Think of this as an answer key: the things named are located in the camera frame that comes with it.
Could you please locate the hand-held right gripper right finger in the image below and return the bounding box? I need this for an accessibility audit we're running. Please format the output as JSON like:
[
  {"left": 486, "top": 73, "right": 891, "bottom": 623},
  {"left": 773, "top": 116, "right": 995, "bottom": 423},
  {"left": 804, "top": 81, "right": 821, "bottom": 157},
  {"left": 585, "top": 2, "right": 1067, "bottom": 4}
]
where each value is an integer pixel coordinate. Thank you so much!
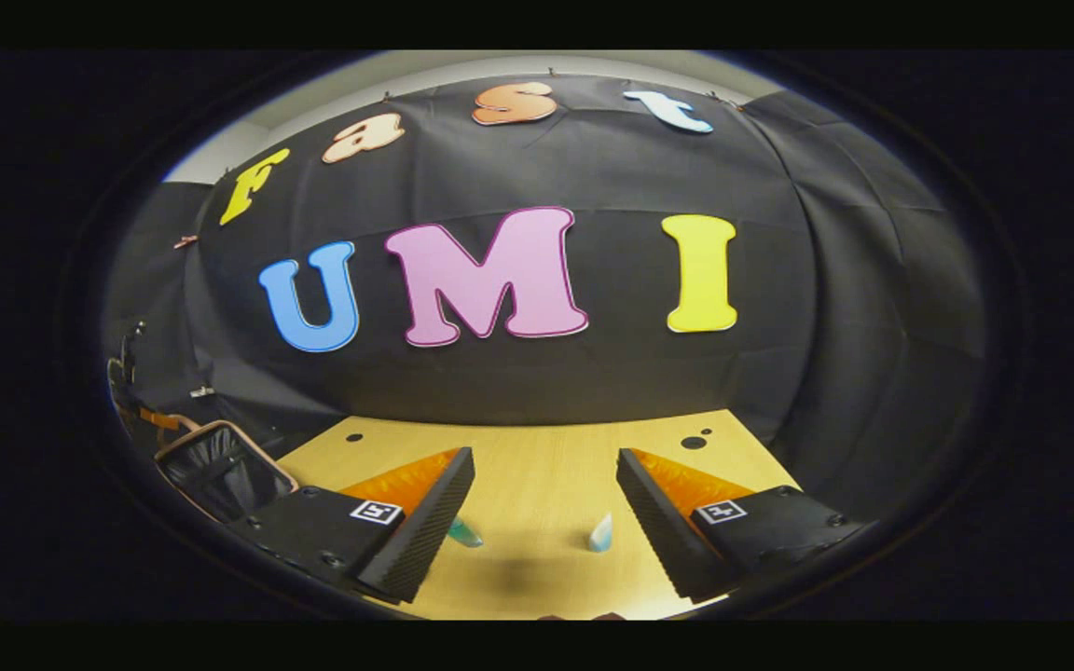
[{"left": 617, "top": 448, "right": 864, "bottom": 603}]

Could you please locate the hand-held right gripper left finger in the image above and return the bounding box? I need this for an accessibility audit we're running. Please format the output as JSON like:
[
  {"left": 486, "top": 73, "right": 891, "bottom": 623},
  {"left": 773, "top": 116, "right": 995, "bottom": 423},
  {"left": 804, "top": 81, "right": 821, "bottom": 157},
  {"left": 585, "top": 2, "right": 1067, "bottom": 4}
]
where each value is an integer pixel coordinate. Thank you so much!
[{"left": 229, "top": 447, "right": 477, "bottom": 604}]

